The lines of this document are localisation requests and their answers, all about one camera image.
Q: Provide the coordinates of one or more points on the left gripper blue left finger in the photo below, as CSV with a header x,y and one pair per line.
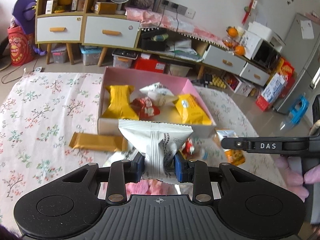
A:
x,y
137,168

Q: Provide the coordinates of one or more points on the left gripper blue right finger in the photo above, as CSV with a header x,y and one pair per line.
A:
x,y
184,170

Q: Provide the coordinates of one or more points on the white black snack pack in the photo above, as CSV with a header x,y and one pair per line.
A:
x,y
158,143

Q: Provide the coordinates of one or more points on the large yellow snack bag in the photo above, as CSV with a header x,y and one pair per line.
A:
x,y
190,111

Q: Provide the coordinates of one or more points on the red candy pack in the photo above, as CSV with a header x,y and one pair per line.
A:
x,y
144,108

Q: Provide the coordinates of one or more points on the golden brown bar pack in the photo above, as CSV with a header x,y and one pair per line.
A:
x,y
95,142

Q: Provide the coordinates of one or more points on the yellow ribbed snack bag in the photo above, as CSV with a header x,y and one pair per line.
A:
x,y
119,107

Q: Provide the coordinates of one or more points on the white grey snack bag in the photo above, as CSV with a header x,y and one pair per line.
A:
x,y
159,94

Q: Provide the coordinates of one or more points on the pink snack pack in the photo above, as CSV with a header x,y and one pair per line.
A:
x,y
150,187

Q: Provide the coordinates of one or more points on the pink gloved right hand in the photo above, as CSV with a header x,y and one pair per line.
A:
x,y
295,181

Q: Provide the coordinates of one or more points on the blue plastic stool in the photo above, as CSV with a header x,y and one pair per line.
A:
x,y
295,115

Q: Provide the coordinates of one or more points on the blue white milk carton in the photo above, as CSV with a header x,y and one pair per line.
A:
x,y
270,94

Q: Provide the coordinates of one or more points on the pink cardboard box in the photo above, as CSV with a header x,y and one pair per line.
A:
x,y
140,79

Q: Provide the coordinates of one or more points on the yellow egg tray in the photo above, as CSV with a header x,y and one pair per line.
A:
x,y
218,82

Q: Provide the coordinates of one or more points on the clear plastic bin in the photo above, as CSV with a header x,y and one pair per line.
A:
x,y
177,70

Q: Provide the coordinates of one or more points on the white microwave oven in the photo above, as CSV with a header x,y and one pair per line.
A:
x,y
259,51

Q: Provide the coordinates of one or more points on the red storage box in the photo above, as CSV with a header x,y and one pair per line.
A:
x,y
151,65

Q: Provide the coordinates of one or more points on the floral tablecloth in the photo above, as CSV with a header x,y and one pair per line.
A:
x,y
42,112

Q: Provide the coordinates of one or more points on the orange fruit lower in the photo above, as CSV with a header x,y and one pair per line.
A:
x,y
239,50

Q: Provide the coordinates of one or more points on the orange fruit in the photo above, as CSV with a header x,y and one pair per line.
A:
x,y
239,50
232,32

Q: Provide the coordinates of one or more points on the blue lid plastic bin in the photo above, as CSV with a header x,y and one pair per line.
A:
x,y
90,55

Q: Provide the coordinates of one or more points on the black basket on console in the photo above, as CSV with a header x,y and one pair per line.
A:
x,y
154,39

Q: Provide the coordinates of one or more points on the long wooden tv console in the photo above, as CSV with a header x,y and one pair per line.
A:
x,y
225,59

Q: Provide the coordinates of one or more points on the orange fruit upper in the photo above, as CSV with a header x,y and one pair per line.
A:
x,y
232,32

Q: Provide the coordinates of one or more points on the white floor charger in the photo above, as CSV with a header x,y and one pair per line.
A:
x,y
38,69

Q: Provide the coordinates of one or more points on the pink cloth cover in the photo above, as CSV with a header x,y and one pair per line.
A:
x,y
150,19

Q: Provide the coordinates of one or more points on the cardboard box on cabinet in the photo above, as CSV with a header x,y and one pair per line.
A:
x,y
105,8

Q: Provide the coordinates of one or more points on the red gift bag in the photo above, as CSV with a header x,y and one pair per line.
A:
x,y
21,46

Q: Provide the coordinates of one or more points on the wooden shelf cabinet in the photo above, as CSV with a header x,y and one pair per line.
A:
x,y
86,28

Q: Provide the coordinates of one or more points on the purple plush toy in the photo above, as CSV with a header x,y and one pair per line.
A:
x,y
23,15

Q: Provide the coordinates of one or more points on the black handheld camera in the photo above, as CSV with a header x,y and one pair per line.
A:
x,y
204,81

